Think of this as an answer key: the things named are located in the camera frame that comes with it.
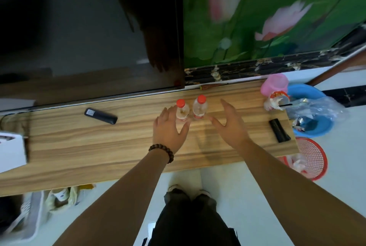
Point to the clear plastic bag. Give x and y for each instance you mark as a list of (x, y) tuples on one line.
[(320, 108)]

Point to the person's left forearm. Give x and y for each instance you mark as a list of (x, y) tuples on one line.
[(120, 203)]

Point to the black marble trim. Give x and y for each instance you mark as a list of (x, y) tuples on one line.
[(257, 67)]

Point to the red cap bottle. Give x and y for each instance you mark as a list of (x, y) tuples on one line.
[(182, 112), (199, 108)]

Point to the person's left hand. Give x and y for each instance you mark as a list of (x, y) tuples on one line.
[(165, 134)]

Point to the black remote control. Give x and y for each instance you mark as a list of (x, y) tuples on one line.
[(100, 115)]

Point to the person's left shoe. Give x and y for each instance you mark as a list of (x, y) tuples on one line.
[(174, 188)]

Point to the wooden TV cabinet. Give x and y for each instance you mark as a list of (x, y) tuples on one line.
[(85, 145)]

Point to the white plastic basket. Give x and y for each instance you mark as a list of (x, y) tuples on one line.
[(31, 220)]

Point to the person's dark grey trousers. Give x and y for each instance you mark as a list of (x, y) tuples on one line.
[(194, 225)]

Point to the pink plastic cup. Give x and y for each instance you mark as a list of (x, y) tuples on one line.
[(274, 84)]

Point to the person's right forearm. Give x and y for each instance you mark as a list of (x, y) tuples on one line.
[(286, 191)]

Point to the person's right shoe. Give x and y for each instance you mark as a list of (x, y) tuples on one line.
[(204, 193)]

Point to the blue plastic basin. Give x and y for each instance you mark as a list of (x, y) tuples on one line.
[(303, 91)]

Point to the white paper cup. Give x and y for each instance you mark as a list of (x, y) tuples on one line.
[(61, 194)]

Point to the black television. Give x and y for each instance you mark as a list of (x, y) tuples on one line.
[(71, 25)]

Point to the white crumpled tissue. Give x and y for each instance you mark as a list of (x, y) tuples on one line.
[(297, 164)]

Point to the brown door frame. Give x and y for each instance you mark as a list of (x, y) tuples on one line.
[(337, 68)]

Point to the white and blue box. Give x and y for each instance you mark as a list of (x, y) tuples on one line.
[(13, 154)]

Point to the red plastic basket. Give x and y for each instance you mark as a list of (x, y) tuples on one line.
[(317, 154)]

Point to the person's right hand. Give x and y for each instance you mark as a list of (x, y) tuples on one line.
[(234, 131)]

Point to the black rolled bag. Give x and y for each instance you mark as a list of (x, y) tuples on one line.
[(279, 130)]

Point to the screwdriver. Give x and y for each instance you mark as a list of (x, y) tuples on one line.
[(210, 86)]

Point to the cream cloth bag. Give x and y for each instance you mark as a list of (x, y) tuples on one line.
[(73, 198)]

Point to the person's shoe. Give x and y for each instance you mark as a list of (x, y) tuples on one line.
[(174, 188), (204, 193)]

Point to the yellow packet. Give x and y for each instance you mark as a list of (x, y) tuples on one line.
[(85, 187)]

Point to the red rimmed paper cup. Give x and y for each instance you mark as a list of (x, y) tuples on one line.
[(276, 101)]

